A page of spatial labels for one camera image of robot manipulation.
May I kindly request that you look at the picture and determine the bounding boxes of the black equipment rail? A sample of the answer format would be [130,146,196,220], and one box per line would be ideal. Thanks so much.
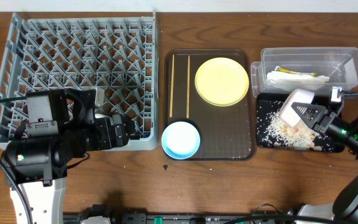
[62,203,295,224]

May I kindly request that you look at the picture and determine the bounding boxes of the grey plastic dish rack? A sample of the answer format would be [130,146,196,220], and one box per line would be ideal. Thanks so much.
[0,14,159,151]

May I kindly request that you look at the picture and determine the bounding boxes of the dark brown serving tray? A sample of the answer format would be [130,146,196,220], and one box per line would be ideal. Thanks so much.
[164,49,257,161]

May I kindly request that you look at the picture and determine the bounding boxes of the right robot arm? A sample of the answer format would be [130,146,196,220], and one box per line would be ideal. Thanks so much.
[291,103,358,223]

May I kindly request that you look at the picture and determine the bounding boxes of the clear plastic waste bin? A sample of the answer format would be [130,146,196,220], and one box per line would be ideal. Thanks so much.
[250,47,358,96]

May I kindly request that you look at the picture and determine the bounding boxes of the yellow green snack wrapper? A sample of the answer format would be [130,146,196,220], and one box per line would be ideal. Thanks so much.
[275,66,317,77]

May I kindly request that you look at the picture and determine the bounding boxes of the white pink bowl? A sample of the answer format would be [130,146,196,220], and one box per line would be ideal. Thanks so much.
[278,88,316,129]

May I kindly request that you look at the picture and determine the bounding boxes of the spilled rice food scraps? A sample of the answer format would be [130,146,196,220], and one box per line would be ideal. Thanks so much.
[258,99,335,152]

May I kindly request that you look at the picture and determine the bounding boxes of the yellow round plate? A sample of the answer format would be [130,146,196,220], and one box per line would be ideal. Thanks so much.
[195,57,250,107]

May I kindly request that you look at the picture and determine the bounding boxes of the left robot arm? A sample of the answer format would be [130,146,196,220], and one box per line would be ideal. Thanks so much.
[1,88,135,223]

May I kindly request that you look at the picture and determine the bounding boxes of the black waste tray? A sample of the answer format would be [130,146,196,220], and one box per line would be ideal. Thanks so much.
[255,92,345,153]

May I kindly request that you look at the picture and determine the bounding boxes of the light blue bowl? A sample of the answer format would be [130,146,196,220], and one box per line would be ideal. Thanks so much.
[162,121,201,160]

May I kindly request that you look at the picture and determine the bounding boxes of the white napkin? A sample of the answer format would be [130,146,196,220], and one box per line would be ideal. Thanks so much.
[266,71,329,91]

